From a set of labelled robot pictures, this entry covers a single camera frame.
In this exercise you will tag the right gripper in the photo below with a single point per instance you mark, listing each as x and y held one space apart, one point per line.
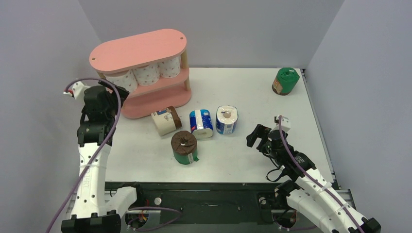
260 135

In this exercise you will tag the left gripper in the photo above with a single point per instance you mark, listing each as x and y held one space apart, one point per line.
113 96

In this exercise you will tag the blue white roll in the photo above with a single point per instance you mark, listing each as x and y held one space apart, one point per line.
226 119
201 125

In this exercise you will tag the white dotted roll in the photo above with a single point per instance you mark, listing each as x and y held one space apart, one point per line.
147 75
125 79

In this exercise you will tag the pink three-tier shelf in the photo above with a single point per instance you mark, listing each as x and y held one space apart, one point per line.
140 51

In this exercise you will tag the brown green roll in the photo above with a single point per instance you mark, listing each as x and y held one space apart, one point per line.
184 147

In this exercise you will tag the white dotted roll shelf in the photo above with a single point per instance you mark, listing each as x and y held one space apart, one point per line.
169 68

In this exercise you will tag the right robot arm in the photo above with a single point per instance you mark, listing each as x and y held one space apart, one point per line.
306 190

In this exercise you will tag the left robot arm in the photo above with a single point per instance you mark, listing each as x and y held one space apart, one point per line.
90 213

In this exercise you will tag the green wrapped roll far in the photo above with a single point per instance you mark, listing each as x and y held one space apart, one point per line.
285 81

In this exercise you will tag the beige brown wrapped roll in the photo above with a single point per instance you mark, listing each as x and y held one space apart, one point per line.
166 120

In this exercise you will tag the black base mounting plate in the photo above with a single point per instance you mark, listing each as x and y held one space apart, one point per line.
209 203

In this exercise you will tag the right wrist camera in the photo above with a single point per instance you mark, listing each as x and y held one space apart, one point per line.
284 122

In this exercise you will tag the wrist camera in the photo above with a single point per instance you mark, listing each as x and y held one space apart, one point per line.
77 91
284 122

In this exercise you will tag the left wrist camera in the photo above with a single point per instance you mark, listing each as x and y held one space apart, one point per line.
77 91

